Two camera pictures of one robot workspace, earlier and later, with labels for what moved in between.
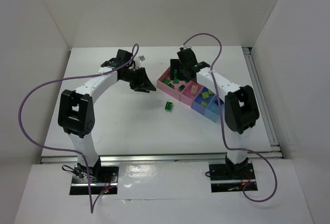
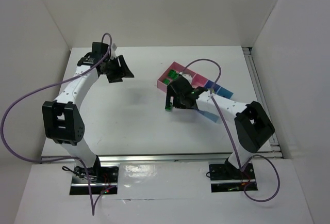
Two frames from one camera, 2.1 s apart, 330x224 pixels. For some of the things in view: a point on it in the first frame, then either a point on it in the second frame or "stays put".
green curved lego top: (168, 106) stays put
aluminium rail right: (266, 110) stays put
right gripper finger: (174, 65) → (170, 92)
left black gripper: (137, 78) → (117, 68)
